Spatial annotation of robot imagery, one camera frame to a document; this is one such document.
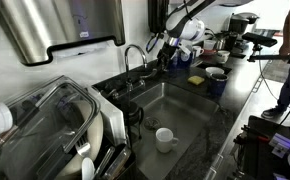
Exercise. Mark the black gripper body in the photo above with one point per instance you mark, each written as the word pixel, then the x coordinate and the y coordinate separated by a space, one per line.
pixel 165 55

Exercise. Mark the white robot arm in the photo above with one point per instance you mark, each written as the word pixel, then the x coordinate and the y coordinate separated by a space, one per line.
pixel 182 24

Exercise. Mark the yellow sponge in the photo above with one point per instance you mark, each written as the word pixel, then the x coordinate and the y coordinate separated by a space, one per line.
pixel 196 80

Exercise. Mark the white bowl on counter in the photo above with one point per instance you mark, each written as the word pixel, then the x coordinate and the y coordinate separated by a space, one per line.
pixel 213 70

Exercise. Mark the blue metal mug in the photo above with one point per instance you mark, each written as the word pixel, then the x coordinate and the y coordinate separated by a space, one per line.
pixel 217 84

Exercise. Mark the stainless steel sink basin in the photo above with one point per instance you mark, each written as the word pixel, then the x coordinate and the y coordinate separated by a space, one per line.
pixel 168 106

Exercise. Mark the glass french press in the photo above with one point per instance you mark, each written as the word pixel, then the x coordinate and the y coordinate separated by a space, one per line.
pixel 134 115

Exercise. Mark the black coffee maker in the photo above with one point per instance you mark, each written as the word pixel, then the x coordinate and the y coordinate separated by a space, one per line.
pixel 240 21

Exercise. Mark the white ceramic mug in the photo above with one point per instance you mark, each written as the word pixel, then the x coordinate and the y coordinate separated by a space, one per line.
pixel 165 140

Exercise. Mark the steel paper towel dispenser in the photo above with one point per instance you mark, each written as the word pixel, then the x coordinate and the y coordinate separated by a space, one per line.
pixel 38 28

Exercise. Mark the black optical breadboard table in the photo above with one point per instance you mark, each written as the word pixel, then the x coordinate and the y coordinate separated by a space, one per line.
pixel 262 151

